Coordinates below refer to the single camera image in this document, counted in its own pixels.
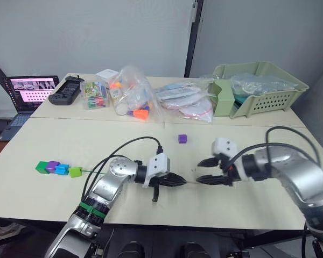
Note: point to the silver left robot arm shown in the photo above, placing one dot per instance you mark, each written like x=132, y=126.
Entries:
x=107, y=185

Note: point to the dark rounded shape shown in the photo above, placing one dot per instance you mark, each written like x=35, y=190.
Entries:
x=192, y=250
x=132, y=250

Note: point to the blue block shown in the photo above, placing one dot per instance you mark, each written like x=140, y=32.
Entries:
x=62, y=169

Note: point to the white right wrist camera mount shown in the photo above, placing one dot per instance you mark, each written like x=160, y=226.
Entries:
x=223, y=146

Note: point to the purple block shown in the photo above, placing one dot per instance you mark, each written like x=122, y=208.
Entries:
x=53, y=166
x=182, y=138

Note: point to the clear bag of colourful toys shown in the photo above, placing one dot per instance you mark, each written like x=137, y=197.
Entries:
x=134, y=91

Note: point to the black vertical post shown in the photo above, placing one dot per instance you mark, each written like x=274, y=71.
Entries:
x=194, y=37

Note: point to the clear bag of flat packets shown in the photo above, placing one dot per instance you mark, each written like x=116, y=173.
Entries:
x=185, y=99

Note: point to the dark green block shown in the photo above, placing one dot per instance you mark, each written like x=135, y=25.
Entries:
x=42, y=167

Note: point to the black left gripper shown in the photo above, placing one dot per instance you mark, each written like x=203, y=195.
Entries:
x=156, y=192

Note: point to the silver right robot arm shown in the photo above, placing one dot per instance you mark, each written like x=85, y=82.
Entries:
x=298, y=172

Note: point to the black handheld controller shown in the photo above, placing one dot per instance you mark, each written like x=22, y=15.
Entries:
x=64, y=91

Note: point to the open laptop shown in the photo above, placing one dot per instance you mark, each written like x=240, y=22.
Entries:
x=29, y=94

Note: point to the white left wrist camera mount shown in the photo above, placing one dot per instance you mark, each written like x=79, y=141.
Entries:
x=157, y=165

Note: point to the light green plastic basket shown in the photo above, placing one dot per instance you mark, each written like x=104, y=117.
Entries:
x=274, y=100

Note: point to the white shoe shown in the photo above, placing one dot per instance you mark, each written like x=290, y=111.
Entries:
x=5, y=228

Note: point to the clear box of coloured blocks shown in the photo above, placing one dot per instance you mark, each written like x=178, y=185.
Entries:
x=95, y=94

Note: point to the small white box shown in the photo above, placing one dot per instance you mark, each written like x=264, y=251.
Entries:
x=106, y=74

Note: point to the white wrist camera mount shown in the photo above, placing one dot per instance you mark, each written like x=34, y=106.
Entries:
x=157, y=165
x=223, y=146

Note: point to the light green block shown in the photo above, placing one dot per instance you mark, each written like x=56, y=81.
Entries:
x=75, y=172

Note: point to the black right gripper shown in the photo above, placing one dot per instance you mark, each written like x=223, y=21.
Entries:
x=226, y=168

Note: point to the crumpled clear plastic bag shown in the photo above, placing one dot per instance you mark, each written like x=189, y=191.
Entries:
x=261, y=83

